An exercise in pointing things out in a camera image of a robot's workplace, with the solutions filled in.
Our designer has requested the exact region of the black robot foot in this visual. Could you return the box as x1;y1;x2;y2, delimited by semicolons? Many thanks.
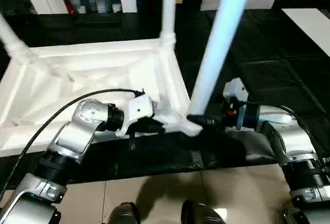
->
181;199;225;224
110;202;140;224

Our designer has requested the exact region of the white flat panel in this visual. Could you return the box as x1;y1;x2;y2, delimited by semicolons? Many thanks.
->
280;7;330;52

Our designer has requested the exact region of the black right robot foot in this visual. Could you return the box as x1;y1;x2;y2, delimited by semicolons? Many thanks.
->
181;199;225;224

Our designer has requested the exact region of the red item in cabinet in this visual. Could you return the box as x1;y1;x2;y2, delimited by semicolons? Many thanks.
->
64;0;76;14

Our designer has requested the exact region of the white plastic table leg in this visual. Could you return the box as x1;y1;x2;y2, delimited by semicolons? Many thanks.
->
158;0;179;51
187;0;258;121
0;12;33;63

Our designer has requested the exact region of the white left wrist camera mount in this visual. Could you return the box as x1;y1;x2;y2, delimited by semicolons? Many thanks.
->
118;94;156;136

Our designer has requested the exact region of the black work mat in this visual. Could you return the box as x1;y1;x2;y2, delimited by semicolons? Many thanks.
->
0;7;330;185

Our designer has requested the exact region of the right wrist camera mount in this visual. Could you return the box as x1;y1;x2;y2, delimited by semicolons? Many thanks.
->
222;77;250;132

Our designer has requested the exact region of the black left robot foot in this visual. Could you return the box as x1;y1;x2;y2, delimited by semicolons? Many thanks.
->
110;202;140;224

